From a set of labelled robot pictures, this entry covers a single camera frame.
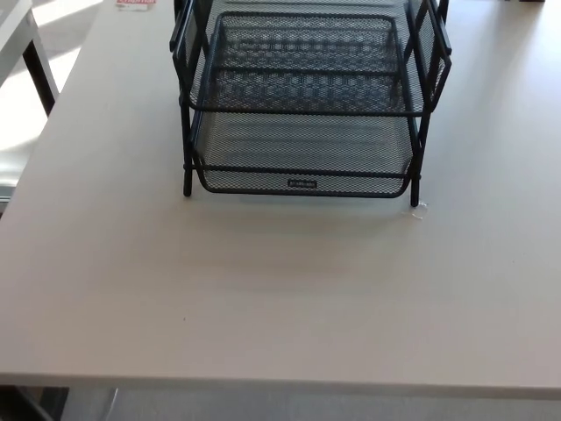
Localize black mesh sliding drawer tray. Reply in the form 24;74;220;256
174;11;448;118

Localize black mesh tray with label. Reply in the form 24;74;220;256
191;109;416;198

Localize clear tape piece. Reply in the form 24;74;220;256
405;201;430;220

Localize white side table, black legs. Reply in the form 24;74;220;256
0;0;60;118

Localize black metal organizer frame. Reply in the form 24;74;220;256
169;0;453;208

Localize dark desk leg frame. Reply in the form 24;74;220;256
0;384;70;421

